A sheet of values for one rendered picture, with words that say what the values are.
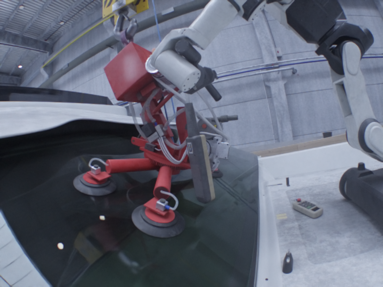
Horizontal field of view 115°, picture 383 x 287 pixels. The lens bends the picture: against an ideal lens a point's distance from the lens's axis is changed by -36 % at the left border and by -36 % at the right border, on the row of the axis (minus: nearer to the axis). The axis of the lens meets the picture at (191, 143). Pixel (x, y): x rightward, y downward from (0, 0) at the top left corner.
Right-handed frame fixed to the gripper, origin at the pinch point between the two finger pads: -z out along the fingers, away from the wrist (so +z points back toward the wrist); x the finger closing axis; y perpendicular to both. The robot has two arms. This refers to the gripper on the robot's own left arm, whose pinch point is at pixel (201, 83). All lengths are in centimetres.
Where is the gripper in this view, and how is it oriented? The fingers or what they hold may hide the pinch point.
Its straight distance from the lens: 69.0
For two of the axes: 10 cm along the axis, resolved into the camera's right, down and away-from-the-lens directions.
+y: -4.4, -9.0, 0.5
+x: 8.3, -4.3, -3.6
